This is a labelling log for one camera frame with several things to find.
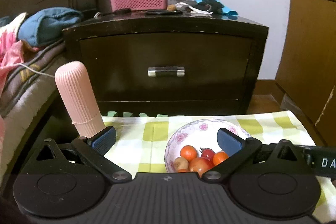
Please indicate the cherry tomato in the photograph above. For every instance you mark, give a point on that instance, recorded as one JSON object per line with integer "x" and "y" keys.
{"x": 207, "y": 153}

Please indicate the dark wooden nightstand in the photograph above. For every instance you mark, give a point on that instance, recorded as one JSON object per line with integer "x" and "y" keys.
{"x": 222, "y": 57}

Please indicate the clutter of clothes on nightstand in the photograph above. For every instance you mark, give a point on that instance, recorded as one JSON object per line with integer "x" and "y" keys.
{"x": 201, "y": 7}

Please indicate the green white checkered tablecloth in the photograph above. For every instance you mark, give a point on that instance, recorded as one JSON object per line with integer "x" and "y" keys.
{"x": 141, "y": 141}

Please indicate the white floral porcelain bowl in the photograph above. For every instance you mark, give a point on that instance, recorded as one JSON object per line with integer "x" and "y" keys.
{"x": 201, "y": 133}

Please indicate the large red tomato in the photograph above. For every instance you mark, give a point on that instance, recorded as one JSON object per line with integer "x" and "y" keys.
{"x": 200, "y": 165}

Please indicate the blue cloth bundle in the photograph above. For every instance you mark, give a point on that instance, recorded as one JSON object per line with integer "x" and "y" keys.
{"x": 45, "y": 27}

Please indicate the small orange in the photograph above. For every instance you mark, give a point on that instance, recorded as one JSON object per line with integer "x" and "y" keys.
{"x": 219, "y": 157}
{"x": 189, "y": 153}
{"x": 183, "y": 171}

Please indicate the silver black drawer handle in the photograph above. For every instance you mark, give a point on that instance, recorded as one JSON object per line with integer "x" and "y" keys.
{"x": 154, "y": 72}

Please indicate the brown wooden wardrobe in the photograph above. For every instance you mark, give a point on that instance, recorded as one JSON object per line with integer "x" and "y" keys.
{"x": 307, "y": 67}

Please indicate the pink patterned blanket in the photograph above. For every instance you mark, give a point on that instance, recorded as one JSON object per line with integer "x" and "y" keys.
{"x": 12, "y": 49}

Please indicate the brown longan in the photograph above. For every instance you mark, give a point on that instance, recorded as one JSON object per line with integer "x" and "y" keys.
{"x": 180, "y": 163}

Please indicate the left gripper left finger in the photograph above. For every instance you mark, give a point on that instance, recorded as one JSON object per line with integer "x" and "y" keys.
{"x": 92, "y": 150}

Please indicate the pink ribbed cylindrical case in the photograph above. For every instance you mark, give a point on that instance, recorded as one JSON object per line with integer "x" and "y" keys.
{"x": 76, "y": 91}

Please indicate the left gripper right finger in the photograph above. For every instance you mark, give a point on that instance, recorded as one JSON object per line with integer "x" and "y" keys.
{"x": 239, "y": 151}

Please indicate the bed mattress with grey sheet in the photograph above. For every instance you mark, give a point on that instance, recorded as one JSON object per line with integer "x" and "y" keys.
{"x": 25, "y": 98}

